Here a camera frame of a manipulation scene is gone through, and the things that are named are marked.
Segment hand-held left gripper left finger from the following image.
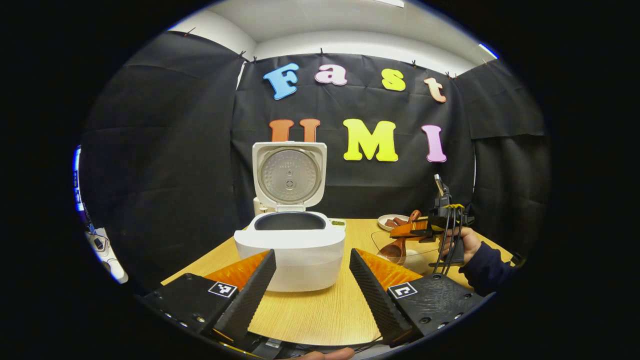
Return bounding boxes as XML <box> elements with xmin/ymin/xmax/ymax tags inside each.
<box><xmin>142</xmin><ymin>249</ymin><xmax>277</xmax><ymax>343</ymax></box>

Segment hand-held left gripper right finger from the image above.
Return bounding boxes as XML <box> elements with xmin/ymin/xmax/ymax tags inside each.
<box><xmin>349</xmin><ymin>248</ymin><xmax>488</xmax><ymax>347</ymax></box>

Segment brown wooden spoon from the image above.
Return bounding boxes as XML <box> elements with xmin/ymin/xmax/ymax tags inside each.
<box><xmin>377</xmin><ymin>210</ymin><xmax>422</xmax><ymax>265</ymax></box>

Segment white rice cooker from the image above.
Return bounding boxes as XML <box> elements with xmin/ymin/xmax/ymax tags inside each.
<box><xmin>234</xmin><ymin>141</ymin><xmax>347</xmax><ymax>293</ymax></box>

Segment white round plate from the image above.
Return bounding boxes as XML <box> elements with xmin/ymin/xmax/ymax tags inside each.
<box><xmin>377</xmin><ymin>214</ymin><xmax>411</xmax><ymax>232</ymax></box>

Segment white power strip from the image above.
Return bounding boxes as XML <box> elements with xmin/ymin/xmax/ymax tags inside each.
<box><xmin>86</xmin><ymin>227</ymin><xmax>129</xmax><ymax>285</ymax></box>

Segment black backdrop cloth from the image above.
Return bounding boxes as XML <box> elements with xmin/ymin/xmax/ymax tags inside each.
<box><xmin>80</xmin><ymin>31</ymin><xmax>551</xmax><ymax>291</ymax></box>

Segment lit computer monitor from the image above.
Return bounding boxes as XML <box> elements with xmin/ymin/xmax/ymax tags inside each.
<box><xmin>72</xmin><ymin>145</ymin><xmax>85</xmax><ymax>213</ymax></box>

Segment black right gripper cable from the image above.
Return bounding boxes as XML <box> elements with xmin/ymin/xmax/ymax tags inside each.
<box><xmin>432</xmin><ymin>207</ymin><xmax>463</xmax><ymax>276</ymax></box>

